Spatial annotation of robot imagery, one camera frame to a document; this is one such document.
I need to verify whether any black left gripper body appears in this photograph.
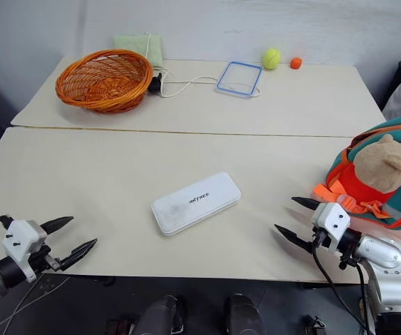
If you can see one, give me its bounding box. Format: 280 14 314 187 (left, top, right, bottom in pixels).
29 245 69 278

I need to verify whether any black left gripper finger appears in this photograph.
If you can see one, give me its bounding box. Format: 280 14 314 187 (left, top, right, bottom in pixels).
40 216 75 236
60 238 99 271

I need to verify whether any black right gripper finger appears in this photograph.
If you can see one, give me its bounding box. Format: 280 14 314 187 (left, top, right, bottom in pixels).
291 196 321 211
273 223 315 253

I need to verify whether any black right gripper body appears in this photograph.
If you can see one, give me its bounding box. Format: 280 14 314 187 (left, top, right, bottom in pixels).
312 227 327 250

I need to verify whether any white rectangular case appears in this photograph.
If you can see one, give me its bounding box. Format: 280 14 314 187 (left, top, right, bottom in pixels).
151 171 241 237

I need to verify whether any tan plush bear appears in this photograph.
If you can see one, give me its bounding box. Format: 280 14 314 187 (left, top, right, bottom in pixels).
354 133 401 194

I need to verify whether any dark rounded shape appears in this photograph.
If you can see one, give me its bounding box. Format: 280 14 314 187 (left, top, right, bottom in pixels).
136 295 188 335

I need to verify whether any orange wicker basket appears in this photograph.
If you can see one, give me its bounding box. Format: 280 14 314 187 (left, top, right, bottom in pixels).
54 49 155 114

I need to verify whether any clear lid with blue rim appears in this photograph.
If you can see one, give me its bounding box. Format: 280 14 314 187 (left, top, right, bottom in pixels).
215 61 264 99

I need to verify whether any yellow-green tennis ball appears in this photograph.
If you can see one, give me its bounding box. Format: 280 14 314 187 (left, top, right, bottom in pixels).
262 47 282 71

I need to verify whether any small black clip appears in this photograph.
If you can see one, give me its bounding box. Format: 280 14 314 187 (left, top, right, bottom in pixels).
147 72 165 94

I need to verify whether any light green cloth pouch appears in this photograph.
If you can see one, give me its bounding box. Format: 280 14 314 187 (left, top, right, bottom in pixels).
113 33 165 68

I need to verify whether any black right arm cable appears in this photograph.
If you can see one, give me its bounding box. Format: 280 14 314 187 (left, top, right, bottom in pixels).
312 233 377 335

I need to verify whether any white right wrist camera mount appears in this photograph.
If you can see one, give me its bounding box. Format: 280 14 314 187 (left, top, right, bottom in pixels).
311 202 351 254

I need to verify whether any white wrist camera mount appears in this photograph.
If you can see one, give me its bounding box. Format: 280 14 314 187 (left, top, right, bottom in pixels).
1 219 48 283
311 202 351 254

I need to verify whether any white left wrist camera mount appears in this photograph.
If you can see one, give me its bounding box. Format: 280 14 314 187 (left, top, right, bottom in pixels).
1 219 48 283

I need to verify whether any white cord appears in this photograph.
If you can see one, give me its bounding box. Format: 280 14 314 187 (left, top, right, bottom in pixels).
144 31 261 99

